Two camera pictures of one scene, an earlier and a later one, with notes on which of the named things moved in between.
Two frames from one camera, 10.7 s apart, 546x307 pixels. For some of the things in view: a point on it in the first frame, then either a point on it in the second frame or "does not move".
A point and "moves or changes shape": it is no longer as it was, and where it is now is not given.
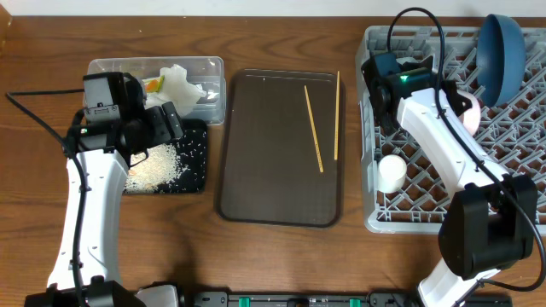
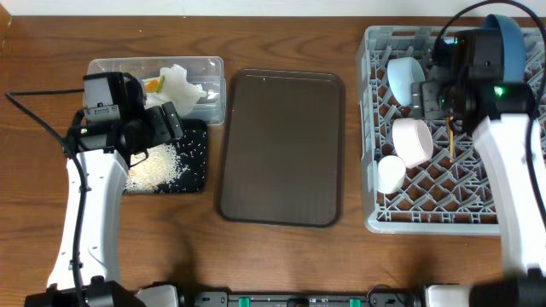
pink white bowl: (470, 119) moves or changes shape
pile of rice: (162, 166) does not move
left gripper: (163, 133) does not move
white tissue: (176, 89) does not move
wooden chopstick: (315, 130) moves or changes shape
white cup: (392, 173) does not move
